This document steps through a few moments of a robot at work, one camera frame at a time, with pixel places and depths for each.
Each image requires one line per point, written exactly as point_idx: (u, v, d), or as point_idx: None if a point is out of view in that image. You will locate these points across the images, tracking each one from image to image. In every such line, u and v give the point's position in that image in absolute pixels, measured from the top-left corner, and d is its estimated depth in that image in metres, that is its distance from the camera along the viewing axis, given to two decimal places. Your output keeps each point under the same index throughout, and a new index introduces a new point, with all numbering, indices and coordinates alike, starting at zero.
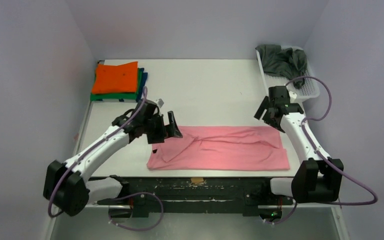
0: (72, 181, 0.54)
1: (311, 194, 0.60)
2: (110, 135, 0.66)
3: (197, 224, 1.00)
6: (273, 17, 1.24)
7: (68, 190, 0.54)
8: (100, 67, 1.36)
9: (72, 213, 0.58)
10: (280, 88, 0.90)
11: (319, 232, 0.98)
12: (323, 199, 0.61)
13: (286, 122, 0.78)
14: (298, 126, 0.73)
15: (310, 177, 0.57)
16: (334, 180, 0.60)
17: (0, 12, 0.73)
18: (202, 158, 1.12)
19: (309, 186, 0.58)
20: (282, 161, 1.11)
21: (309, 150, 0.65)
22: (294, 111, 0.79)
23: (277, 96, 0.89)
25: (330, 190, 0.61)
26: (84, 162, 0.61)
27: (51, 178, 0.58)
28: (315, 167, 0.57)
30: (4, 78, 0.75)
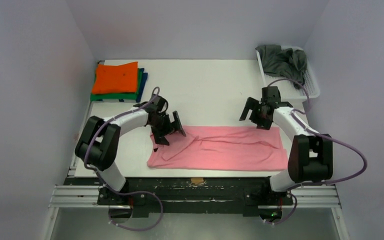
0: (112, 129, 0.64)
1: (306, 170, 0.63)
2: (136, 110, 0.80)
3: (197, 224, 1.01)
6: (273, 18, 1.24)
7: (108, 136, 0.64)
8: (100, 67, 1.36)
9: (103, 166, 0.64)
10: (271, 88, 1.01)
11: (319, 232, 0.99)
12: (319, 176, 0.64)
13: (277, 115, 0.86)
14: (288, 114, 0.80)
15: (302, 150, 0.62)
16: (326, 154, 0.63)
17: None
18: (202, 157, 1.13)
19: (302, 160, 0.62)
20: (280, 161, 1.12)
21: (299, 130, 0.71)
22: (284, 106, 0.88)
23: (269, 95, 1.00)
25: (324, 166, 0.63)
26: (118, 121, 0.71)
27: (89, 129, 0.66)
28: (306, 140, 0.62)
30: (3, 79, 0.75)
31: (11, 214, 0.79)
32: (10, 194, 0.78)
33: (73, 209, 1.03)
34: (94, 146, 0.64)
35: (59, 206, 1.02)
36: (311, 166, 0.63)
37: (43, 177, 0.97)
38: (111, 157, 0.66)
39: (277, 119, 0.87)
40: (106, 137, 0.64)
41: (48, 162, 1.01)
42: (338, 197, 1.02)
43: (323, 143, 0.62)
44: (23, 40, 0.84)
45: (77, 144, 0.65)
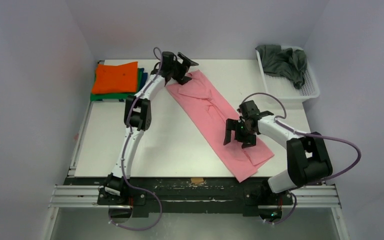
0: (146, 103, 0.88)
1: (307, 171, 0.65)
2: (154, 78, 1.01)
3: (197, 224, 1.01)
6: (273, 17, 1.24)
7: (143, 109, 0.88)
8: (100, 67, 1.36)
9: (145, 128, 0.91)
10: (249, 102, 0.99)
11: (318, 232, 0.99)
12: (320, 175, 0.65)
13: (261, 125, 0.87)
14: (272, 122, 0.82)
15: (299, 153, 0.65)
16: (321, 152, 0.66)
17: None
18: (197, 112, 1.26)
19: (301, 164, 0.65)
20: (246, 173, 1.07)
21: (288, 134, 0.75)
22: (266, 115, 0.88)
23: (248, 110, 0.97)
25: (322, 163, 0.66)
26: (146, 94, 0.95)
27: (127, 105, 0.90)
28: (299, 143, 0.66)
30: (3, 80, 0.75)
31: (11, 214, 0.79)
32: (10, 194, 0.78)
33: (74, 209, 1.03)
34: (134, 115, 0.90)
35: (59, 206, 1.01)
36: (311, 166, 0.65)
37: (43, 177, 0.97)
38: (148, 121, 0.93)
39: (262, 128, 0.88)
40: (142, 110, 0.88)
41: (48, 162, 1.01)
42: (339, 197, 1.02)
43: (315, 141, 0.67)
44: (23, 40, 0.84)
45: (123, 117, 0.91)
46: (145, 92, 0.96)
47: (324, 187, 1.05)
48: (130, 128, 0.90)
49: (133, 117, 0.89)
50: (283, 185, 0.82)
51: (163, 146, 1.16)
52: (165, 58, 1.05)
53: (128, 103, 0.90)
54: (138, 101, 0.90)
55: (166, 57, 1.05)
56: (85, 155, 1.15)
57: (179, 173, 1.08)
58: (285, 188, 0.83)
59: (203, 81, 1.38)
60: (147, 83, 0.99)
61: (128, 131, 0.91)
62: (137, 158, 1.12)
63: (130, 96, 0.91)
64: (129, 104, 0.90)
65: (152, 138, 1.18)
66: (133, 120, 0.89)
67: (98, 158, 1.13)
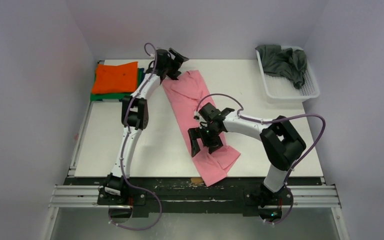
0: (142, 102, 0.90)
1: (287, 154, 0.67)
2: (149, 77, 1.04)
3: (197, 224, 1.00)
6: (273, 17, 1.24)
7: (140, 108, 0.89)
8: (100, 67, 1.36)
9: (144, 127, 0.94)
10: (207, 105, 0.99)
11: (319, 232, 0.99)
12: (297, 153, 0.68)
13: (228, 124, 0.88)
14: (237, 118, 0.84)
15: (274, 141, 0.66)
16: (291, 132, 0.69)
17: None
18: (185, 111, 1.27)
19: (280, 150, 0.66)
20: (212, 176, 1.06)
21: (258, 126, 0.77)
22: (228, 113, 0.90)
23: (208, 113, 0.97)
25: (295, 141, 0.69)
26: (142, 93, 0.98)
27: (124, 105, 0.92)
28: (271, 131, 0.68)
30: (3, 79, 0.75)
31: (11, 214, 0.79)
32: (10, 194, 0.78)
33: (73, 209, 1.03)
34: (132, 115, 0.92)
35: (59, 206, 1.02)
36: (287, 148, 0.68)
37: (43, 176, 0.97)
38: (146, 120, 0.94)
39: (229, 127, 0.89)
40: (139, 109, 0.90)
41: (48, 162, 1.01)
42: (338, 197, 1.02)
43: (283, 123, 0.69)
44: (23, 40, 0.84)
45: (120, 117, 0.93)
46: (142, 91, 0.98)
47: (324, 187, 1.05)
48: (128, 127, 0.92)
49: (131, 117, 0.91)
50: (275, 178, 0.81)
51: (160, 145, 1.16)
52: (160, 56, 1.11)
53: (125, 103, 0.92)
54: (134, 100, 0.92)
55: (160, 56, 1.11)
56: (85, 155, 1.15)
57: (179, 173, 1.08)
58: (279, 182, 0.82)
59: (197, 81, 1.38)
60: (142, 82, 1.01)
61: (126, 131, 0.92)
62: (136, 158, 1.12)
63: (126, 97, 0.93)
64: (126, 103, 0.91)
65: (152, 138, 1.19)
66: (131, 119, 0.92)
67: (98, 158, 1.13)
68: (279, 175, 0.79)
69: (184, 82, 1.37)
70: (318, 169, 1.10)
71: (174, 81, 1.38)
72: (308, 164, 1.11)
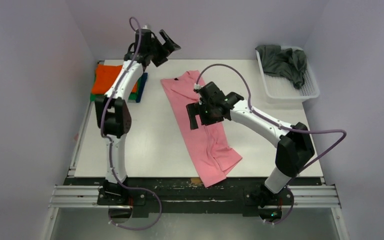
0: (119, 103, 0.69)
1: (299, 164, 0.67)
2: (128, 67, 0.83)
3: (197, 224, 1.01)
6: (273, 17, 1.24)
7: (119, 111, 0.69)
8: (100, 67, 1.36)
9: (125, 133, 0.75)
10: (209, 86, 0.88)
11: (318, 232, 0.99)
12: (306, 161, 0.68)
13: (235, 115, 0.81)
14: (249, 113, 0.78)
15: (292, 153, 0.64)
16: (307, 141, 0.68)
17: None
18: (185, 112, 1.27)
19: (294, 161, 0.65)
20: (211, 177, 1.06)
21: (274, 129, 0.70)
22: (236, 100, 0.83)
23: (211, 94, 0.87)
25: (308, 150, 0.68)
26: (119, 90, 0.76)
27: (99, 108, 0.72)
28: (290, 142, 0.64)
30: (3, 79, 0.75)
31: (12, 214, 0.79)
32: (9, 193, 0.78)
33: (73, 209, 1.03)
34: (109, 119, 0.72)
35: (59, 206, 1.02)
36: (299, 156, 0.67)
37: (43, 176, 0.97)
38: (128, 123, 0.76)
39: (236, 119, 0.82)
40: (117, 112, 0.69)
41: (48, 162, 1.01)
42: (338, 197, 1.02)
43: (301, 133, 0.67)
44: (22, 40, 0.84)
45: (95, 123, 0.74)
46: (118, 88, 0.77)
47: (324, 187, 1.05)
48: (109, 137, 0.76)
49: (109, 120, 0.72)
50: (280, 181, 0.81)
51: (161, 146, 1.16)
52: (144, 38, 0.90)
53: (99, 106, 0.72)
54: (112, 100, 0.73)
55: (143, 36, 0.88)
56: (85, 155, 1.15)
57: (179, 173, 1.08)
58: (281, 185, 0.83)
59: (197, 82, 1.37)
60: (119, 75, 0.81)
61: (108, 140, 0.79)
62: (136, 158, 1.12)
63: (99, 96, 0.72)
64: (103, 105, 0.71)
65: (152, 138, 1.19)
66: (109, 124, 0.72)
67: (98, 159, 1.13)
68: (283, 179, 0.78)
69: (184, 82, 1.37)
70: (318, 169, 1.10)
71: (174, 81, 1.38)
72: None
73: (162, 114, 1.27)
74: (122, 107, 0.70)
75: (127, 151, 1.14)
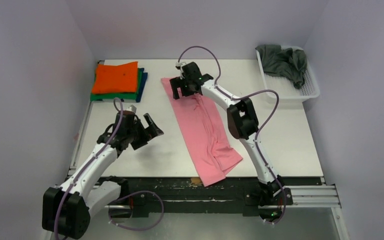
0: (73, 201, 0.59)
1: (243, 128, 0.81)
2: (99, 152, 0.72)
3: (197, 224, 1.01)
6: (274, 17, 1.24)
7: (72, 211, 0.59)
8: (100, 67, 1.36)
9: (77, 236, 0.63)
10: (191, 64, 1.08)
11: (319, 232, 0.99)
12: (251, 128, 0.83)
13: (205, 90, 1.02)
14: (213, 89, 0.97)
15: (235, 117, 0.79)
16: (251, 112, 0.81)
17: None
18: (185, 111, 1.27)
19: (238, 123, 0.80)
20: (211, 177, 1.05)
21: (227, 101, 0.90)
22: (207, 80, 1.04)
23: (191, 72, 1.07)
25: (252, 120, 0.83)
26: (80, 182, 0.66)
27: (49, 207, 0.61)
28: (234, 109, 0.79)
30: (3, 79, 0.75)
31: (11, 214, 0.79)
32: (10, 193, 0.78)
33: None
34: (61, 219, 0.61)
35: None
36: (244, 123, 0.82)
37: (43, 176, 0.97)
38: (84, 221, 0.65)
39: (205, 93, 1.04)
40: (70, 212, 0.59)
41: (48, 162, 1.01)
42: (338, 197, 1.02)
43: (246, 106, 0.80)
44: (22, 40, 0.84)
45: (43, 221, 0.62)
46: (80, 178, 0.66)
47: (324, 187, 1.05)
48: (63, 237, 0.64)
49: (59, 222, 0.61)
50: (260, 162, 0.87)
51: (161, 146, 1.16)
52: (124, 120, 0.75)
53: (49, 206, 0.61)
54: (67, 195, 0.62)
55: (123, 120, 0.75)
56: (85, 155, 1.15)
57: (179, 173, 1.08)
58: (262, 168, 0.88)
59: None
60: (86, 161, 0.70)
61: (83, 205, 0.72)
62: (136, 159, 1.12)
63: (52, 188, 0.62)
64: (55, 201, 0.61)
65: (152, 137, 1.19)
66: (59, 226, 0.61)
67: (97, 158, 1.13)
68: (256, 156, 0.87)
69: None
70: (318, 169, 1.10)
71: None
72: (308, 163, 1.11)
73: (162, 114, 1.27)
74: (77, 206, 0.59)
75: (127, 151, 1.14)
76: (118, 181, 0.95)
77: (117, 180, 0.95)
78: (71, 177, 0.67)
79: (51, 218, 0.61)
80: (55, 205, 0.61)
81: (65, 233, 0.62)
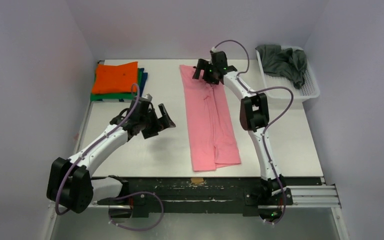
0: (78, 175, 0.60)
1: (253, 121, 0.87)
2: (110, 132, 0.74)
3: (197, 224, 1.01)
6: (273, 17, 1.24)
7: (76, 184, 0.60)
8: (100, 67, 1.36)
9: (77, 211, 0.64)
10: (219, 53, 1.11)
11: (319, 232, 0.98)
12: (261, 123, 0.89)
13: (226, 79, 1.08)
14: (234, 79, 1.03)
15: (247, 109, 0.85)
16: (264, 107, 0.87)
17: None
18: (196, 99, 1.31)
19: (248, 115, 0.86)
20: (204, 165, 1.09)
21: (244, 93, 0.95)
22: (231, 71, 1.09)
23: (217, 61, 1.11)
25: (263, 115, 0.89)
26: (88, 157, 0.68)
27: (55, 175, 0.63)
28: (249, 101, 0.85)
30: (3, 79, 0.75)
31: (11, 214, 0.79)
32: (9, 193, 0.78)
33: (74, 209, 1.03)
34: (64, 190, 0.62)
35: None
36: (255, 117, 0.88)
37: (43, 175, 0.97)
38: (86, 197, 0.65)
39: (225, 83, 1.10)
40: (74, 185, 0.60)
41: (48, 161, 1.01)
42: (339, 197, 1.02)
43: (261, 101, 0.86)
44: (22, 40, 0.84)
45: (46, 190, 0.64)
46: (88, 153, 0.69)
47: (324, 187, 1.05)
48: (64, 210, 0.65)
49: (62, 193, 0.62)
50: (264, 158, 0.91)
51: (167, 140, 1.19)
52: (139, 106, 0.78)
53: (56, 175, 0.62)
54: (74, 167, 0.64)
55: (138, 105, 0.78)
56: None
57: (179, 173, 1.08)
58: (265, 162, 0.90)
59: None
60: (97, 138, 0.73)
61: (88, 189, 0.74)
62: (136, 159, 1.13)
63: (61, 159, 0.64)
64: (61, 172, 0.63)
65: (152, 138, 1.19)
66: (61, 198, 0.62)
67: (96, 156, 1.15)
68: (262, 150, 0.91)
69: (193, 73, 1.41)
70: (318, 169, 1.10)
71: (193, 68, 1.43)
72: (308, 163, 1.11)
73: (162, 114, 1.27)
74: (81, 179, 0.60)
75: (128, 150, 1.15)
76: (120, 181, 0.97)
77: (119, 180, 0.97)
78: (80, 151, 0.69)
79: (55, 188, 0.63)
80: (61, 175, 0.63)
81: (66, 206, 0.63)
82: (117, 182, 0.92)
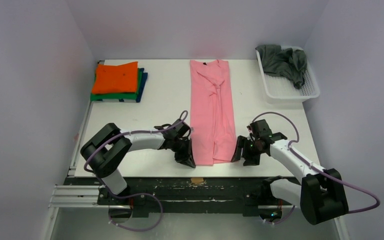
0: (122, 143, 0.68)
1: (322, 209, 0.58)
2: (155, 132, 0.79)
3: (197, 223, 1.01)
6: (273, 17, 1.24)
7: (116, 149, 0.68)
8: (100, 67, 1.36)
9: (99, 174, 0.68)
10: (260, 121, 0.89)
11: (319, 232, 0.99)
12: (334, 215, 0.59)
13: (274, 150, 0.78)
14: (286, 150, 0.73)
15: (314, 193, 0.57)
16: (337, 191, 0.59)
17: None
18: (202, 94, 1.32)
19: (317, 202, 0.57)
20: (202, 159, 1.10)
21: (304, 168, 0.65)
22: (279, 139, 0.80)
23: (259, 130, 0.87)
25: (338, 202, 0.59)
26: (133, 136, 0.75)
27: (103, 134, 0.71)
28: (315, 182, 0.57)
30: (3, 78, 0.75)
31: (11, 214, 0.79)
32: (10, 193, 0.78)
33: (74, 209, 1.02)
34: (99, 152, 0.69)
35: (59, 206, 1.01)
36: (326, 205, 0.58)
37: (43, 176, 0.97)
38: (112, 168, 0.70)
39: (274, 154, 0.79)
40: (113, 148, 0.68)
41: (48, 161, 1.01)
42: None
43: (332, 181, 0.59)
44: (22, 39, 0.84)
45: (86, 143, 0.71)
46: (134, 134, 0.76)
47: None
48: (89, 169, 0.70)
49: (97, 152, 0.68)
50: (282, 197, 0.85)
51: None
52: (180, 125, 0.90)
53: (102, 134, 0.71)
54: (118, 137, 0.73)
55: (180, 125, 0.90)
56: None
57: (179, 173, 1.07)
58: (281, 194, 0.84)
59: (223, 68, 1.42)
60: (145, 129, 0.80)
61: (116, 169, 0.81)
62: (136, 157, 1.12)
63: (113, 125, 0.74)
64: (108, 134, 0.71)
65: None
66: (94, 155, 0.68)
67: None
68: (286, 194, 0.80)
69: (201, 68, 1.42)
70: None
71: (202, 64, 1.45)
72: None
73: (162, 114, 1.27)
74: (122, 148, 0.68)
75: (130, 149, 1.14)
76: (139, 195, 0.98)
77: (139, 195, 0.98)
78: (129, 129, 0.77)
79: (95, 144, 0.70)
80: (107, 136, 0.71)
81: (92, 165, 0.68)
82: (124, 183, 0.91)
